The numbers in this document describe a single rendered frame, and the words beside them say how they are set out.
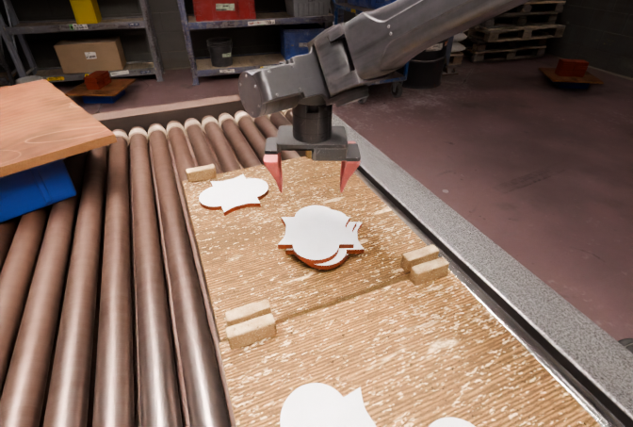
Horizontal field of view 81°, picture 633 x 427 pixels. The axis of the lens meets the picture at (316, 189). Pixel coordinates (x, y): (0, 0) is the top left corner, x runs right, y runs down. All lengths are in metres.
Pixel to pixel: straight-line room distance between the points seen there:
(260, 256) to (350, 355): 0.21
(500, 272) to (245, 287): 0.40
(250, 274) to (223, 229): 0.12
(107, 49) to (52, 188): 4.13
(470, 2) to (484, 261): 0.44
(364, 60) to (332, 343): 0.34
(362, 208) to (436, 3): 0.43
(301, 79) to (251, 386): 0.36
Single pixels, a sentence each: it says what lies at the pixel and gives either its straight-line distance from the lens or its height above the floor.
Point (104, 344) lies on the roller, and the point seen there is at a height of 0.92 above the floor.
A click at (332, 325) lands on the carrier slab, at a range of 0.52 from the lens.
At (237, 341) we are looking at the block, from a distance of 0.50.
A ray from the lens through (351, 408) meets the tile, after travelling 0.45.
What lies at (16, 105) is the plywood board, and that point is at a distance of 1.13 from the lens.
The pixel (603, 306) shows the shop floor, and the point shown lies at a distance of 2.16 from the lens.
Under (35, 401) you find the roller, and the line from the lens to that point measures 0.60.
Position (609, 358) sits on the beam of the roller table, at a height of 0.92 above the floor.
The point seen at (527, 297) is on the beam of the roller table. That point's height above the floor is 0.92.
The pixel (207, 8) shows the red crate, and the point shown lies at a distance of 4.59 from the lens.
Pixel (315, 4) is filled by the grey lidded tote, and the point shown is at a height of 0.77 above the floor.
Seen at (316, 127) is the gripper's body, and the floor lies 1.14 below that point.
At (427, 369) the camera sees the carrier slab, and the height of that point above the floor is 0.94.
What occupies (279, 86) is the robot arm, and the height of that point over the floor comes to 1.21.
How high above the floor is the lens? 1.35
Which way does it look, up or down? 33 degrees down
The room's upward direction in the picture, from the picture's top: straight up
